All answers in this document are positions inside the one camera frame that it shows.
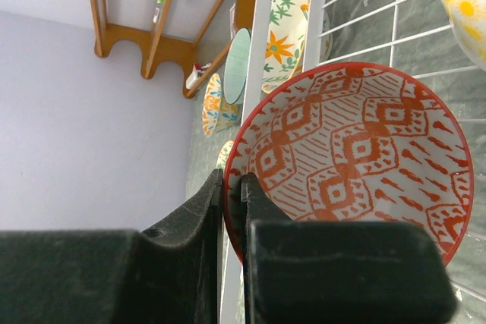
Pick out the white case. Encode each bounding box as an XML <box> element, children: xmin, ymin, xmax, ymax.
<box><xmin>185</xmin><ymin>69</ymin><xmax>200</xmax><ymax>90</ymax></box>

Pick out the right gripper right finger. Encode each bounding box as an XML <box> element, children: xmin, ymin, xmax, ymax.
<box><xmin>241</xmin><ymin>173</ymin><xmax>458</xmax><ymax>323</ymax></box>

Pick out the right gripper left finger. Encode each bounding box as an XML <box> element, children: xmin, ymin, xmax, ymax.
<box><xmin>1</xmin><ymin>169</ymin><xmax>222</xmax><ymax>323</ymax></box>

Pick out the red patterned bowl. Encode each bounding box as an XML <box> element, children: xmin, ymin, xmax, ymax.
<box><xmin>224</xmin><ymin>61</ymin><xmax>474</xmax><ymax>263</ymax></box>

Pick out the green white pen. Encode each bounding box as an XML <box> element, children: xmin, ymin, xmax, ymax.
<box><xmin>153</xmin><ymin>0</ymin><xmax>165</xmax><ymax>24</ymax></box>

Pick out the wooden shelf rack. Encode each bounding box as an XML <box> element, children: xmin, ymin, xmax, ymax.
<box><xmin>90</xmin><ymin>0</ymin><xmax>256</xmax><ymax>79</ymax></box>

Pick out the light teal bowl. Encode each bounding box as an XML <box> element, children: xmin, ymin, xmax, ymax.
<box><xmin>222</xmin><ymin>28</ymin><xmax>251</xmax><ymax>105</ymax></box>

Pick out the leaf and orange flower bowl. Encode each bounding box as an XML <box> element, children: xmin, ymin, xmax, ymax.
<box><xmin>216</xmin><ymin>140</ymin><xmax>234</xmax><ymax>170</ymax></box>

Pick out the blue orange floral bowl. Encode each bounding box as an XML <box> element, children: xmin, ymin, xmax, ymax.
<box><xmin>202</xmin><ymin>73</ymin><xmax>239</xmax><ymax>137</ymax></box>

